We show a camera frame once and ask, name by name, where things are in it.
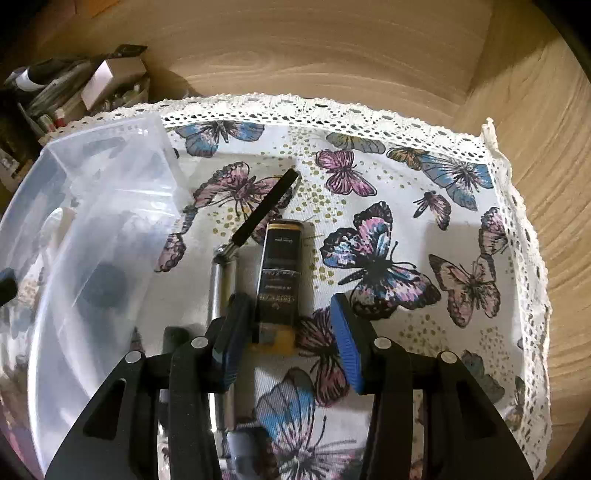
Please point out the clear plastic storage box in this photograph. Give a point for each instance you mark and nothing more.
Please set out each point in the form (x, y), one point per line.
(78, 240)

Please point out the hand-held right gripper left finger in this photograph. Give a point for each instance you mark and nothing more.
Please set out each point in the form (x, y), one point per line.
(232, 337)

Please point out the black and gold perfume bottle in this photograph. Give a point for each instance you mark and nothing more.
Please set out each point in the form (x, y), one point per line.
(280, 277)

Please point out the butterfly print lace-edged cloth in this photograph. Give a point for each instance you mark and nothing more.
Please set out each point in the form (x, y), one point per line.
(369, 258)

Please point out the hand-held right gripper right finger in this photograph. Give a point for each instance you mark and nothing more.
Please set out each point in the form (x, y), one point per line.
(347, 341)

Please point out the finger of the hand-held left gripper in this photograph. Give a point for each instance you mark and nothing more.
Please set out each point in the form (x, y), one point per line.
(5, 287)

